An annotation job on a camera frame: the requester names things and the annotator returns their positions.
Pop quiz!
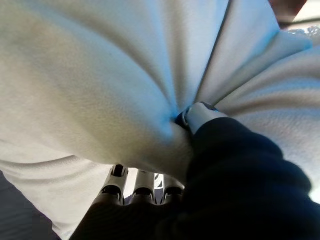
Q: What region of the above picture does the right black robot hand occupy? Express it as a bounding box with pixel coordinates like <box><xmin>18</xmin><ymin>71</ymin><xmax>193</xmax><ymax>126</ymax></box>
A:
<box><xmin>69</xmin><ymin>101</ymin><xmax>320</xmax><ymax>240</ymax></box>

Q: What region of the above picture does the white fringed cushion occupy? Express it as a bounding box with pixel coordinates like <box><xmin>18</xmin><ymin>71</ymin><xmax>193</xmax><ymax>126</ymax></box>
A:
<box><xmin>0</xmin><ymin>0</ymin><xmax>320</xmax><ymax>240</ymax></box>

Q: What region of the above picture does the glossy brown wardrobe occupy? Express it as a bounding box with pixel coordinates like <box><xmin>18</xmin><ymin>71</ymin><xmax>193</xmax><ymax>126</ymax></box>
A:
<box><xmin>268</xmin><ymin>0</ymin><xmax>309</xmax><ymax>16</ymax></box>

